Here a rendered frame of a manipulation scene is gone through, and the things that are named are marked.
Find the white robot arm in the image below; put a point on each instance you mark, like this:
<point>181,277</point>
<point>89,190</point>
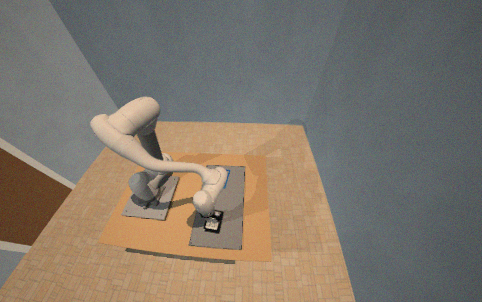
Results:
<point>139,117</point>

